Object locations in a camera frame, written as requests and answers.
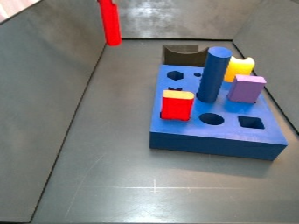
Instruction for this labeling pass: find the blue shape sorter board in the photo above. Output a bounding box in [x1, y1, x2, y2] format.
[149, 65, 287, 160]

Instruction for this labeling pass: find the tall red hexagon peg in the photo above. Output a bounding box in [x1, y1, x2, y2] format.
[97, 0, 121, 46]

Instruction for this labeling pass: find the purple rectangular block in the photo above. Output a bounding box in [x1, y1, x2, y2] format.
[228, 74, 267, 103]

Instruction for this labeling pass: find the yellow arch block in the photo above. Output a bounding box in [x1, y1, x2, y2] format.
[224, 57, 255, 82]

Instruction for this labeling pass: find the tall blue cylinder peg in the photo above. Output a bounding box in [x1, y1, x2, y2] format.
[196, 46, 232, 103]

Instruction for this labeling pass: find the black curved stand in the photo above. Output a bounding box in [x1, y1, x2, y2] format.
[162, 45, 208, 67]

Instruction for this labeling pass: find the red block with yellow top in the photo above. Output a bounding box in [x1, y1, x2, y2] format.
[160, 90, 195, 121]

